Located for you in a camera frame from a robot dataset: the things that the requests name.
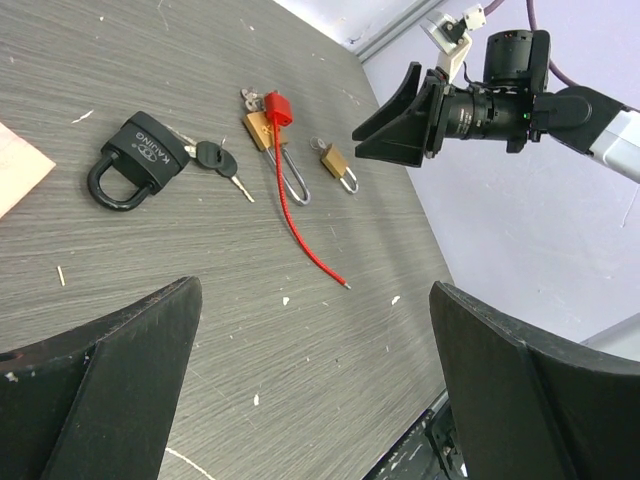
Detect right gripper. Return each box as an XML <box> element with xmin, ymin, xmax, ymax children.
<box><xmin>352</xmin><ymin>62</ymin><xmax>449</xmax><ymax>167</ymax></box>

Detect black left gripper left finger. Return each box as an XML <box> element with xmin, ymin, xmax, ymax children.
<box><xmin>1</xmin><ymin>277</ymin><xmax>203</xmax><ymax>479</ymax></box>

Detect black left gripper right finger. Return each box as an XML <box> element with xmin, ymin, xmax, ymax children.
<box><xmin>429</xmin><ymin>282</ymin><xmax>639</xmax><ymax>479</ymax></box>

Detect red cable seal lock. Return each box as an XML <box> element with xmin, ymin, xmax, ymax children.
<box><xmin>263</xmin><ymin>91</ymin><xmax>352</xmax><ymax>291</ymax></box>

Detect large brass padlock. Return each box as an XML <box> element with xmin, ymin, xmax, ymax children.
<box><xmin>242</xmin><ymin>110</ymin><xmax>312</xmax><ymax>206</ymax></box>

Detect black-headed key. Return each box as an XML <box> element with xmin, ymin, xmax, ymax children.
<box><xmin>194</xmin><ymin>141</ymin><xmax>255</xmax><ymax>203</ymax></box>

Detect black padlock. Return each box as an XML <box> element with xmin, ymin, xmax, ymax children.
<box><xmin>87</xmin><ymin>111</ymin><xmax>191</xmax><ymax>212</ymax></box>

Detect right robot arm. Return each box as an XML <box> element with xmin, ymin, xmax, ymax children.
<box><xmin>352</xmin><ymin>30</ymin><xmax>639</xmax><ymax>181</ymax></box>

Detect small brass padlock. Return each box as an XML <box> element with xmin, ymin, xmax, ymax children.
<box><xmin>310</xmin><ymin>137</ymin><xmax>359</xmax><ymax>195</ymax></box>

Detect pink cloth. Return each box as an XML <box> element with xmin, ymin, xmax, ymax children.
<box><xmin>0</xmin><ymin>124</ymin><xmax>56</xmax><ymax>217</ymax></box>

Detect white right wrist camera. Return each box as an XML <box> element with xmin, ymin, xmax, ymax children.
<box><xmin>420</xmin><ymin>4</ymin><xmax>486</xmax><ymax>84</ymax></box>

